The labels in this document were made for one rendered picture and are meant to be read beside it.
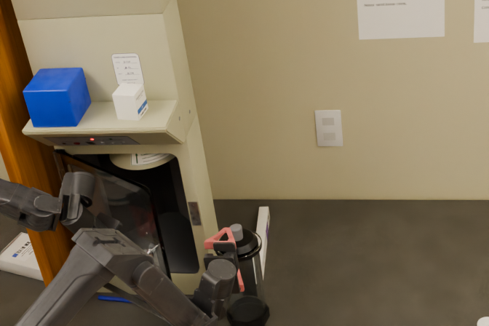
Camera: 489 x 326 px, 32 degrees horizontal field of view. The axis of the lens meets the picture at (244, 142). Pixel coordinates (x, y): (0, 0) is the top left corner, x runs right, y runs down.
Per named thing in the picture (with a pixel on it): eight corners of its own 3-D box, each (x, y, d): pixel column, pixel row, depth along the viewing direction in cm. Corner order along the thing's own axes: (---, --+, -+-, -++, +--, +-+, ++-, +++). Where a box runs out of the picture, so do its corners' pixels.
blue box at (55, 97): (49, 103, 188) (39, 68, 183) (92, 102, 186) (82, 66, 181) (33, 128, 180) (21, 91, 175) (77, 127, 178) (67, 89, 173)
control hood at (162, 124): (50, 140, 194) (39, 102, 189) (187, 138, 188) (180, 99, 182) (32, 169, 185) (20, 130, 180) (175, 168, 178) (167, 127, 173)
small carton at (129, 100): (126, 107, 182) (121, 82, 179) (148, 108, 181) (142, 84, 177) (117, 119, 178) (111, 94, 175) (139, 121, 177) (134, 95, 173)
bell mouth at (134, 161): (121, 129, 213) (116, 110, 210) (189, 129, 209) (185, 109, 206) (100, 170, 198) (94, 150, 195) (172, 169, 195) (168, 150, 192)
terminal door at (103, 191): (95, 279, 216) (57, 148, 195) (181, 327, 198) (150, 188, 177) (93, 281, 216) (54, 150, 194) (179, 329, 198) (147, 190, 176)
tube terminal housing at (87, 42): (123, 231, 240) (57, -26, 199) (235, 232, 233) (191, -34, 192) (95, 292, 220) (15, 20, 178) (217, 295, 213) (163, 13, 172)
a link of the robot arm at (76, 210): (54, 225, 174) (78, 220, 172) (59, 196, 178) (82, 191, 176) (72, 240, 179) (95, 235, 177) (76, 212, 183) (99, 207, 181)
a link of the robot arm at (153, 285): (84, 249, 135) (131, 287, 130) (108, 221, 136) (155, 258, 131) (165, 320, 172) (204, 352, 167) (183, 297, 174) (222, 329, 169)
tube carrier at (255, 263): (236, 295, 210) (225, 225, 200) (276, 303, 206) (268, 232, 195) (218, 324, 202) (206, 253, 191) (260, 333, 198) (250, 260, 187)
